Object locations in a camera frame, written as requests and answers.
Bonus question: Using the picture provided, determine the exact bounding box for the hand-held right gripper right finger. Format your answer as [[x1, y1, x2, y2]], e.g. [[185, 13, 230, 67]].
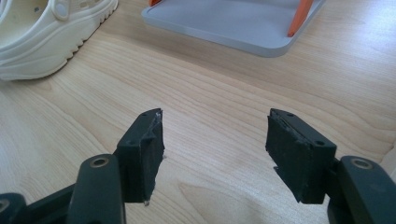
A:
[[265, 107, 339, 205]]

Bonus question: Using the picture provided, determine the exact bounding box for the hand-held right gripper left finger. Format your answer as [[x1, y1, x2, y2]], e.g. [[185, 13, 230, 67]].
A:
[[113, 107, 166, 206]]

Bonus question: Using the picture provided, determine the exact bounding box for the cream clog shoe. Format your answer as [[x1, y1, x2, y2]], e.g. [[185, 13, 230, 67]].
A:
[[0, 0, 120, 81]]

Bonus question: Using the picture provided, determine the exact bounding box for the grey shoe rack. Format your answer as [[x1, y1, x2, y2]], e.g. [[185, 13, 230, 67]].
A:
[[141, 0, 326, 59]]

